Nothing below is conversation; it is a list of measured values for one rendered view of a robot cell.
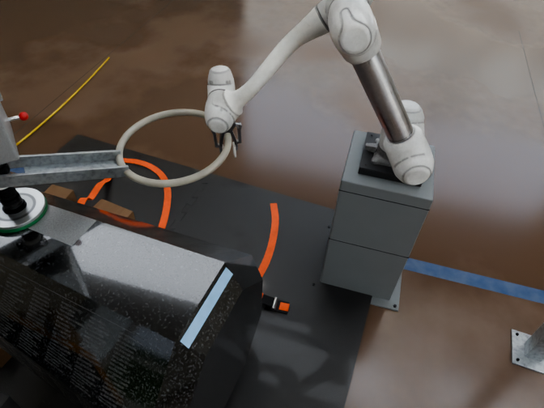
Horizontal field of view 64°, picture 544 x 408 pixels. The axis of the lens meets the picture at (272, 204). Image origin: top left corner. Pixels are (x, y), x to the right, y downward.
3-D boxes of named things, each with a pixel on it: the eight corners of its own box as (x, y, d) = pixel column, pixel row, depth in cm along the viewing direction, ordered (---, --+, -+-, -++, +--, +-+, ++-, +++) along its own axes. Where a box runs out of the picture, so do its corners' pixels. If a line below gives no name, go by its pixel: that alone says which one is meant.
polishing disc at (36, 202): (6, 239, 158) (5, 236, 157) (-27, 212, 166) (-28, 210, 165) (57, 205, 170) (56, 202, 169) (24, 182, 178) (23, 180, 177)
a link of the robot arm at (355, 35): (431, 148, 184) (444, 184, 168) (393, 163, 190) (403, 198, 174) (363, -21, 136) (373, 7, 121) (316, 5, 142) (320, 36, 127)
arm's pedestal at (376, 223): (325, 225, 281) (346, 121, 224) (404, 244, 273) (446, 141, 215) (308, 288, 247) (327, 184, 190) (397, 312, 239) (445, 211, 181)
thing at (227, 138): (137, 206, 165) (134, 201, 163) (103, 136, 194) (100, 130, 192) (252, 159, 180) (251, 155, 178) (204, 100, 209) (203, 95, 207)
